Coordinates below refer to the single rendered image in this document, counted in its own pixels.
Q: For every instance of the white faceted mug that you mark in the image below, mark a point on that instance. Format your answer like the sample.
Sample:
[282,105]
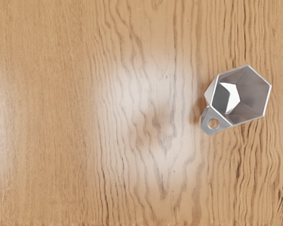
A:
[250,99]

